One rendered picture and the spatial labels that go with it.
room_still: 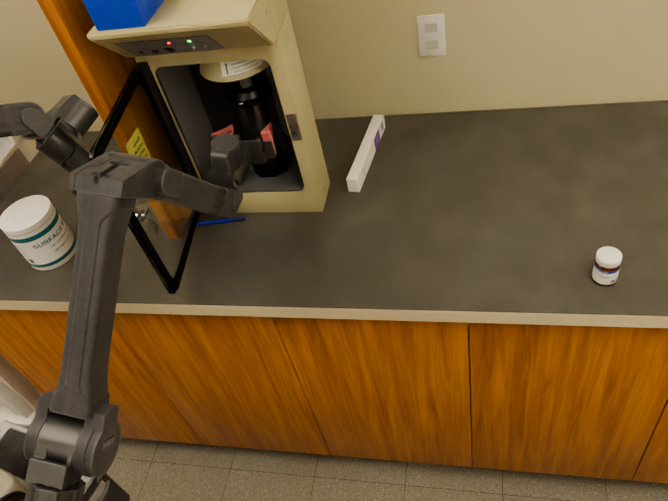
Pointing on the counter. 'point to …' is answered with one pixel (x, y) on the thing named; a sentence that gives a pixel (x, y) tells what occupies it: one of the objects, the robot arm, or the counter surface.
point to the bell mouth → (230, 71)
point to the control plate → (170, 45)
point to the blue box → (121, 13)
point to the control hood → (198, 25)
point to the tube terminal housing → (310, 164)
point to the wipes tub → (39, 232)
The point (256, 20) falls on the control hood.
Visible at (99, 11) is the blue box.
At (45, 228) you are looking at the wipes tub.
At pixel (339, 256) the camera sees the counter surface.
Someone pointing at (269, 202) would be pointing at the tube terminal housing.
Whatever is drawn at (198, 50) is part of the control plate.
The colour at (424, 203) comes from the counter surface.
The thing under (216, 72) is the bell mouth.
